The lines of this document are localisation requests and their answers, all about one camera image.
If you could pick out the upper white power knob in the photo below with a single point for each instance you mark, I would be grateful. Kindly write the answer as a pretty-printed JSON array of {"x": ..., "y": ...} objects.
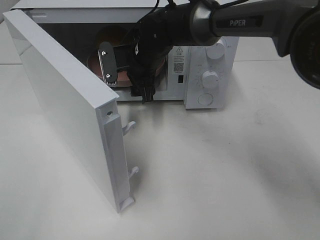
[{"x": 216, "y": 51}]

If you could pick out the white microwave oven body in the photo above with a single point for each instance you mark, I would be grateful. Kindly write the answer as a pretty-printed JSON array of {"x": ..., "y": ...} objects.
[{"x": 69, "y": 32}]

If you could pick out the white warning label sticker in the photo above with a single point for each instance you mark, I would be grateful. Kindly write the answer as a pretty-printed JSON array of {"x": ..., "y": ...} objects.
[{"x": 178, "y": 59}]

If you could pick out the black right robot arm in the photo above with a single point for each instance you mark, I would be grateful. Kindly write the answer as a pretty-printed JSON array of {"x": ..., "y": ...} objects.
[{"x": 293, "y": 25}]

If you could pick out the round white door button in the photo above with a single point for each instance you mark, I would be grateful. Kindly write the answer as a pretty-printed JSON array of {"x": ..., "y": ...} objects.
[{"x": 205, "y": 99}]

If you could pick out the pink round plate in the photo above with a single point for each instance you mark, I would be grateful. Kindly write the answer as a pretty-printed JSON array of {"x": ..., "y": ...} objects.
[{"x": 123, "y": 80}]

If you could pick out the burger with lettuce and patty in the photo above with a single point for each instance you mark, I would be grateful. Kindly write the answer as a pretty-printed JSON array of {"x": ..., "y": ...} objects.
[{"x": 113, "y": 34}]

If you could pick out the white timer knob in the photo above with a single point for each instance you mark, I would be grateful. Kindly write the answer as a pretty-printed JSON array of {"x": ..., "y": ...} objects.
[{"x": 210, "y": 79}]

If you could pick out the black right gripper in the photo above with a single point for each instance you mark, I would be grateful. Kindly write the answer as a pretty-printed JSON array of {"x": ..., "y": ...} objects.
[{"x": 146, "y": 54}]

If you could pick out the white microwave door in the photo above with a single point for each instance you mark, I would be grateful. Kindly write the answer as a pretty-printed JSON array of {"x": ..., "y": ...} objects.
[{"x": 80, "y": 107}]

